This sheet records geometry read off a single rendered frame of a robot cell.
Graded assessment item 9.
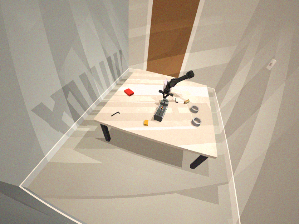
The red rectangular block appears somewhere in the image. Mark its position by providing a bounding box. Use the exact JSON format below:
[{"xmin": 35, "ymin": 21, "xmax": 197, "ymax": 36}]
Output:
[{"xmin": 124, "ymin": 88, "xmax": 134, "ymax": 96}]

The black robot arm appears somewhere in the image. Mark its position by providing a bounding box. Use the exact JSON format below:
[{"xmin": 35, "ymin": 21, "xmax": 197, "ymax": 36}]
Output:
[{"xmin": 164, "ymin": 70, "xmax": 194, "ymax": 92}]

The grey short cylinder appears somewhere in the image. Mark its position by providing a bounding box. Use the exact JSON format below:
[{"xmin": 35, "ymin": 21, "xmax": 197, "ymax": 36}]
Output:
[
  {"xmin": 191, "ymin": 117, "xmax": 202, "ymax": 127},
  {"xmin": 190, "ymin": 105, "xmax": 199, "ymax": 113}
]

